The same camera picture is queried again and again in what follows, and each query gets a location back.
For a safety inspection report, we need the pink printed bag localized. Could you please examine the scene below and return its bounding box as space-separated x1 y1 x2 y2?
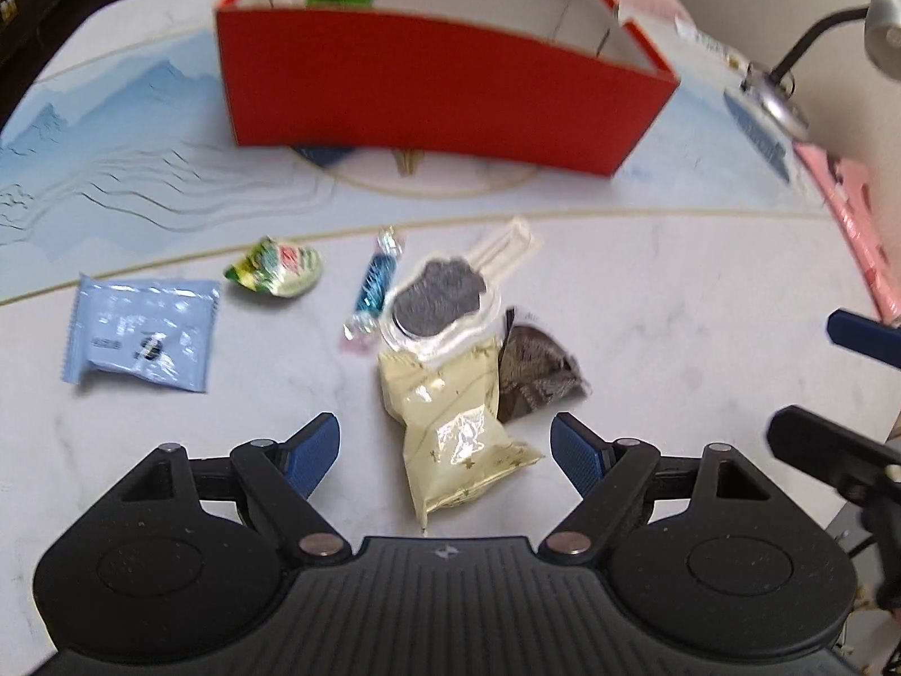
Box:
792 141 901 328

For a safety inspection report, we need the light blue snack packet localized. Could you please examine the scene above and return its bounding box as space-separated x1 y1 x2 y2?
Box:
62 274 222 394

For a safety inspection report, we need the dark lollipop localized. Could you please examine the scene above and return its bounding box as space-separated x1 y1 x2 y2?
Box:
380 217 543 360

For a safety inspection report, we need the silver desk lamp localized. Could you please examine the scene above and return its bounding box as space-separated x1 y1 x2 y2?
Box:
739 0 901 142

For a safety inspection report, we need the brown chocolate packet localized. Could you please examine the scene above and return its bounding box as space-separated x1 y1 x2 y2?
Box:
496 306 592 427

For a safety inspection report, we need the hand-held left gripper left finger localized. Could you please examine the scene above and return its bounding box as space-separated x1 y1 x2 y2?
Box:
113 414 353 568

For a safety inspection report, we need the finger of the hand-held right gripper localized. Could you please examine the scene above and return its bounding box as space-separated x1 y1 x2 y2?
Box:
766 404 901 508
827 308 901 371

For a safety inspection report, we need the paper leaflet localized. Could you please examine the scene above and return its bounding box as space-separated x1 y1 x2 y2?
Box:
674 14 747 72

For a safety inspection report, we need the red cardboard box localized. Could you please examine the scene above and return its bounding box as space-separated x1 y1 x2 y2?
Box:
213 0 680 179

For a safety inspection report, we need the cream snack packet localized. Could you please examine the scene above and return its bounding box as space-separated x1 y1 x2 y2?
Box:
378 338 545 532

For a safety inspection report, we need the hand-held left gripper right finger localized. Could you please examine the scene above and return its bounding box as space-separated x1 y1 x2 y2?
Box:
538 413 779 564

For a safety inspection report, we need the blue twisted candy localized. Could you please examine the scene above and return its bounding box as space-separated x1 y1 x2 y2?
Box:
342 225 409 353

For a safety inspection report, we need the green candy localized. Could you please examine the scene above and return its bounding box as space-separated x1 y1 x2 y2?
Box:
224 238 325 298

